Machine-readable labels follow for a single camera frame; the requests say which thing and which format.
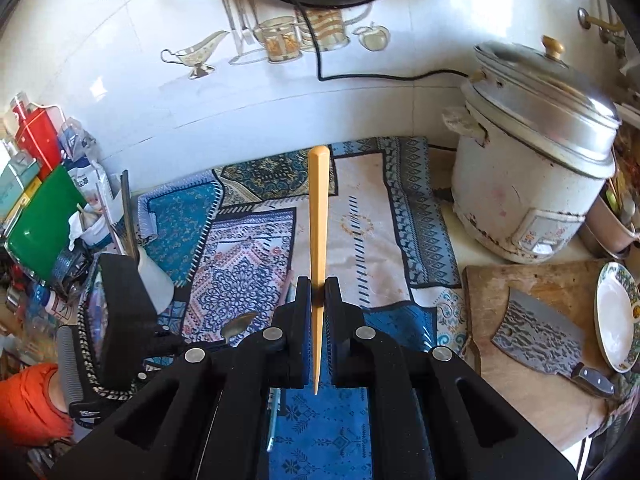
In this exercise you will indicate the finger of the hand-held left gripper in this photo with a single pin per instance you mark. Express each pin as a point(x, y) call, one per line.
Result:
point(172, 342)

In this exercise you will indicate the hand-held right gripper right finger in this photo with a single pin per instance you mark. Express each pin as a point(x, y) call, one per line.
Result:
point(334, 320)

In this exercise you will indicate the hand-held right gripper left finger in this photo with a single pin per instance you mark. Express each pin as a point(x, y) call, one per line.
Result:
point(302, 320)

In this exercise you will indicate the white plastic cup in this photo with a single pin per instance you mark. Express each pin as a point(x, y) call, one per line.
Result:
point(155, 280)

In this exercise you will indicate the metal spoon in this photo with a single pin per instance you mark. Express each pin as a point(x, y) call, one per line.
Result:
point(240, 327)

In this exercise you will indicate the light yellow wooden chopstick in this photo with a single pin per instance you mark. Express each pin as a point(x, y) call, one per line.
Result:
point(318, 210)

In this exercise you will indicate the person's left forearm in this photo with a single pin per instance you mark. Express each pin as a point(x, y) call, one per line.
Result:
point(27, 405)

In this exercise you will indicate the white round container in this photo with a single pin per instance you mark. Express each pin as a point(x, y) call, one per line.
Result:
point(97, 232)

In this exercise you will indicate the blue patterned patchwork cloth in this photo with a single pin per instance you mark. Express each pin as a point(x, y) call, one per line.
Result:
point(240, 260)

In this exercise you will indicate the green box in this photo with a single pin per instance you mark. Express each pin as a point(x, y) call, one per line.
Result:
point(45, 225)

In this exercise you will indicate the blue slim pen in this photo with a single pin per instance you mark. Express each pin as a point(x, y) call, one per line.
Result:
point(271, 430)

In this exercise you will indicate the blue white plastic bag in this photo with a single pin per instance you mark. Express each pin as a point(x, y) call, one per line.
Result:
point(82, 160)

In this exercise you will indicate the teal tissue box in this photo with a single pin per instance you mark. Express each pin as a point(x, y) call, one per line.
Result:
point(17, 180)

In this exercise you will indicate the red metal tin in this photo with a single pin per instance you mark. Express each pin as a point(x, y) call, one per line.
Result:
point(37, 135)

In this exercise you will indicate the patterned steel cleaver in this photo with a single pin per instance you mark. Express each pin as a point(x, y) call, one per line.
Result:
point(540, 335)

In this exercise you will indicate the white rice cooker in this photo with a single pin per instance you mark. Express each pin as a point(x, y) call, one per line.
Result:
point(520, 195)

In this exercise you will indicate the wooden cutting board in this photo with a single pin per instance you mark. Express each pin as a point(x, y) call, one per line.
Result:
point(540, 410)

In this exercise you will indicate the white plate with floral rim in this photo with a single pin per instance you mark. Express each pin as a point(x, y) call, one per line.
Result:
point(615, 320)

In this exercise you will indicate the metal pot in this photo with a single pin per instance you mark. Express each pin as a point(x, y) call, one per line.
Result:
point(605, 230)

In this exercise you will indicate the aluminium pot lid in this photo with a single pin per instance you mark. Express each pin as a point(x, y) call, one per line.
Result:
point(550, 80)

